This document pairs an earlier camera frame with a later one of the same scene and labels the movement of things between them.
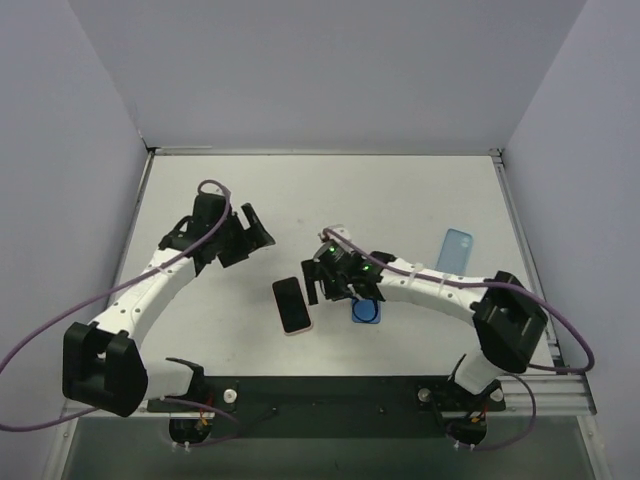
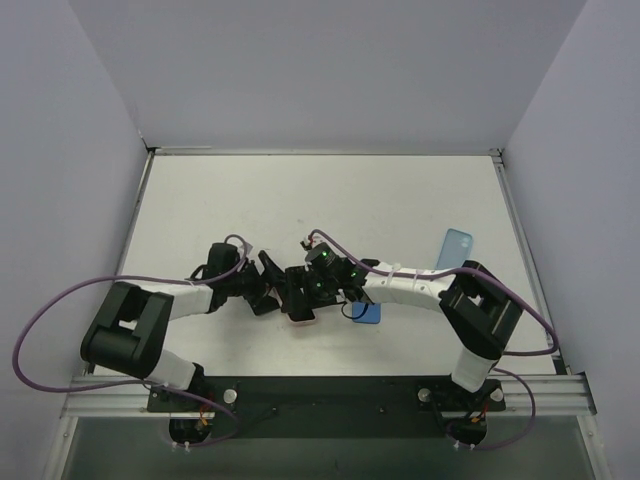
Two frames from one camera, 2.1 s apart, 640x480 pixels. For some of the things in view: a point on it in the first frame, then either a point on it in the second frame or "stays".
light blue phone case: (455, 251) stays
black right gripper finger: (311, 272) -> (296, 291)
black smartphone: (366, 310) stays
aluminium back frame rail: (433, 151) stays
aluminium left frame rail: (147, 161) stays
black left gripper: (238, 240) -> (257, 288)
